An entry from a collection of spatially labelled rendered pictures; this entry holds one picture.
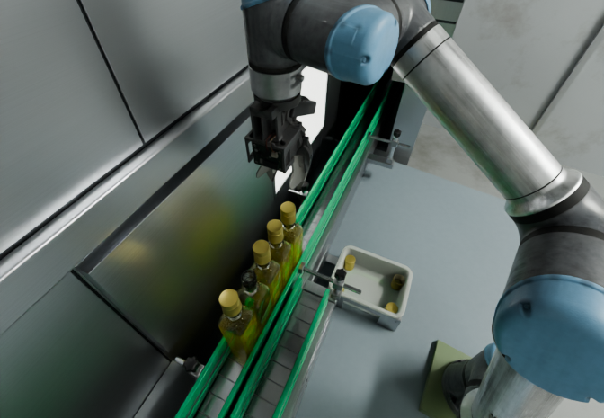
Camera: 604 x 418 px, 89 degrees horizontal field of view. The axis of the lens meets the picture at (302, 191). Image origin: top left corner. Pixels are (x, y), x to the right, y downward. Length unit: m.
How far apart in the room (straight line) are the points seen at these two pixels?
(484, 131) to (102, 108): 0.48
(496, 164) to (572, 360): 0.22
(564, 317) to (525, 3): 2.55
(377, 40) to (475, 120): 0.18
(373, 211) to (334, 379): 0.61
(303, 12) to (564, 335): 0.41
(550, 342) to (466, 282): 0.78
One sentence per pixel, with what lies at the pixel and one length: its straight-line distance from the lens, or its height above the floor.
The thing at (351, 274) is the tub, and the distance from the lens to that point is 1.05.
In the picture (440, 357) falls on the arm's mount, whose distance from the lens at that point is 1.02.
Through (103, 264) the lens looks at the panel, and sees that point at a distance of 0.50.
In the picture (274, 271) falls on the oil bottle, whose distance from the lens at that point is 0.69.
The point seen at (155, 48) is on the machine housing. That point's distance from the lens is 0.50.
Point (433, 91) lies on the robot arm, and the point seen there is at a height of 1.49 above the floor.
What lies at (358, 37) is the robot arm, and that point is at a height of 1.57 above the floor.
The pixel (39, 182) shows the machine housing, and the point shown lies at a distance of 0.44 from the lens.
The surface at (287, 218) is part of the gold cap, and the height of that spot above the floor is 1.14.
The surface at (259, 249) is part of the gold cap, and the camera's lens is 0.62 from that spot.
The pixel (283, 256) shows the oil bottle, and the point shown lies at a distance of 0.71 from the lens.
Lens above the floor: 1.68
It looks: 47 degrees down
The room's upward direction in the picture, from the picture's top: 1 degrees clockwise
